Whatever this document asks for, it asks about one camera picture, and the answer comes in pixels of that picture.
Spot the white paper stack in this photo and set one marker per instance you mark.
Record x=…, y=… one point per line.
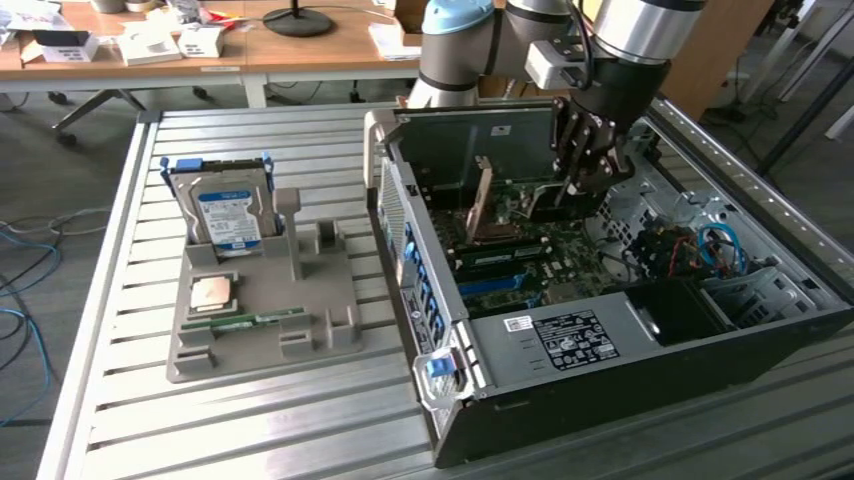
x=393, y=45

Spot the black round lamp base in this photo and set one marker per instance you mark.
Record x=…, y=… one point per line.
x=296, y=22

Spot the blue expansion slot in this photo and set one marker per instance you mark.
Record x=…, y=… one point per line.
x=489, y=286

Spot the wooden desk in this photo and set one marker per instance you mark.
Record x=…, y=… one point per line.
x=300, y=50

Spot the black plastic air shroud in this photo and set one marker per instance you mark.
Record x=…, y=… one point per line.
x=680, y=310

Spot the hard disk in blue caddy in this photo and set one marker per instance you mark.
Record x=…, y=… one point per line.
x=229, y=220

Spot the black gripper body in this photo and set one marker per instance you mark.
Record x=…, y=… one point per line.
x=630, y=90

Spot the brown cardboard box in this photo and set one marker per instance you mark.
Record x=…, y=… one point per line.
x=408, y=15

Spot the grey parts rack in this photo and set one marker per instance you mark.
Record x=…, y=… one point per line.
x=267, y=295

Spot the blue case latch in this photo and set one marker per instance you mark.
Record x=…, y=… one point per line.
x=440, y=365

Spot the grey cup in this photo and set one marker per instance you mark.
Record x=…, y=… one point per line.
x=108, y=5

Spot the loose papers pile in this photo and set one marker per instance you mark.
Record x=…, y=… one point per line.
x=33, y=17

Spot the CPU socket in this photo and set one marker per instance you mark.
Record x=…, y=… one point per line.
x=503, y=233

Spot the metal disk bay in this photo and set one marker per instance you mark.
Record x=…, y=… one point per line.
x=760, y=300

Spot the grey power supply unit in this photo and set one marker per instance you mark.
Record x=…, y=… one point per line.
x=573, y=335

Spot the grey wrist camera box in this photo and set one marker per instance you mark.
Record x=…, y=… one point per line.
x=547, y=65

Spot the green graphics card black shroud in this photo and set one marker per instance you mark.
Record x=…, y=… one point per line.
x=547, y=210

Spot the green motherboard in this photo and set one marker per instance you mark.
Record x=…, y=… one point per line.
x=567, y=260

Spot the green RAM stick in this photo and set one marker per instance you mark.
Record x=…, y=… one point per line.
x=500, y=257
x=240, y=320

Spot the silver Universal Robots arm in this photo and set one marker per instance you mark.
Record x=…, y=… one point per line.
x=453, y=55

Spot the CPU with metal lid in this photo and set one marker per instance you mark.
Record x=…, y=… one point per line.
x=211, y=295

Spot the white box with round insert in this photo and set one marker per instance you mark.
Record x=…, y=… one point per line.
x=149, y=47

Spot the white box with dark label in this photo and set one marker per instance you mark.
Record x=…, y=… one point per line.
x=200, y=45

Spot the black open PC case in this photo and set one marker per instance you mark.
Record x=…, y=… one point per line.
x=600, y=400

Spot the white box with black lid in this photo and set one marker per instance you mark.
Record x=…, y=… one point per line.
x=66, y=52

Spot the wooden cabinet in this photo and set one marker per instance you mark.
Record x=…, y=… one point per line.
x=720, y=75

